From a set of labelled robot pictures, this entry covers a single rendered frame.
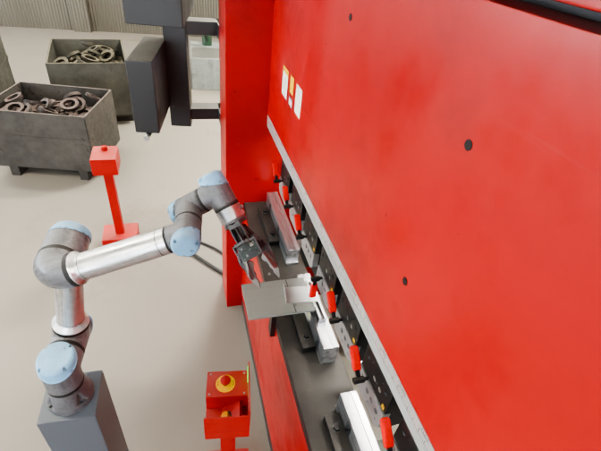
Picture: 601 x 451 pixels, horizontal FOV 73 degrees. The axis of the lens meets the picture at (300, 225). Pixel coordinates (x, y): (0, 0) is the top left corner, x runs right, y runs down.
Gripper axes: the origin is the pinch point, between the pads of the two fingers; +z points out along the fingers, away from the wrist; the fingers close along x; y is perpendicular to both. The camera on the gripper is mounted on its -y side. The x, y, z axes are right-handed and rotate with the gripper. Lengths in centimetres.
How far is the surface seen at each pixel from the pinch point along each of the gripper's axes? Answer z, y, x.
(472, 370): 19, 57, 32
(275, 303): 16.6, -33.9, -7.8
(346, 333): 24.6, 5.2, 13.4
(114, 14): -467, -719, -130
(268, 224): -8, -93, -1
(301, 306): 22.5, -33.8, 1.0
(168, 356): 37, -119, -95
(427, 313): 12, 45, 31
